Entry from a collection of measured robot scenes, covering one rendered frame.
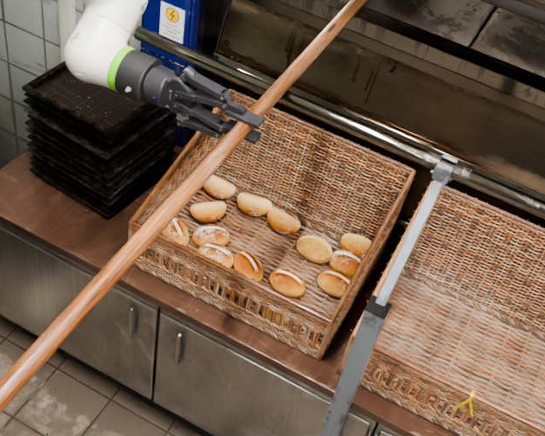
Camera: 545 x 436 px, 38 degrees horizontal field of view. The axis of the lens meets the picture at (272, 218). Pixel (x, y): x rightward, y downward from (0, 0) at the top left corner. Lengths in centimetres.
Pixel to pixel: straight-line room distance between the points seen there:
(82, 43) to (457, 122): 90
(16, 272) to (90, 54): 91
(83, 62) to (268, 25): 63
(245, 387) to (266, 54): 85
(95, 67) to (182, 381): 96
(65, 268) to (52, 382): 50
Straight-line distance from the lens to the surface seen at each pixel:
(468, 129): 198
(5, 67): 277
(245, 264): 201
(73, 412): 249
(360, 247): 211
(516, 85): 189
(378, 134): 160
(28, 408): 251
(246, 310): 193
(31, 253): 222
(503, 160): 198
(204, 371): 211
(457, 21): 203
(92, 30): 161
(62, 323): 117
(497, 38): 201
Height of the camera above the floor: 214
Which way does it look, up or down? 45 degrees down
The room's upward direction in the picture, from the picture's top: 12 degrees clockwise
